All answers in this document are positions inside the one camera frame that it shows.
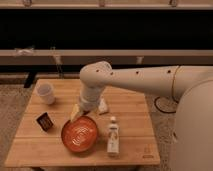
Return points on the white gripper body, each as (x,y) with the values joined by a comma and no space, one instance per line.
(89,98)

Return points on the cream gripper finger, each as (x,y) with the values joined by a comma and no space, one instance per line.
(103,107)
(76,113)

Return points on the orange ceramic bowl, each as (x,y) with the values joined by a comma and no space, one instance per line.
(80,135)

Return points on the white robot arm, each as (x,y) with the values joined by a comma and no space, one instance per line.
(190,86)

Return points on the white plastic bottle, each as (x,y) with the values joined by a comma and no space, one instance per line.
(113,137)

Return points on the small dark brown box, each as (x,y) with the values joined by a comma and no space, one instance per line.
(44,121)

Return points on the white plastic cup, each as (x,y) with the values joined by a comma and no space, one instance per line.
(46,93)

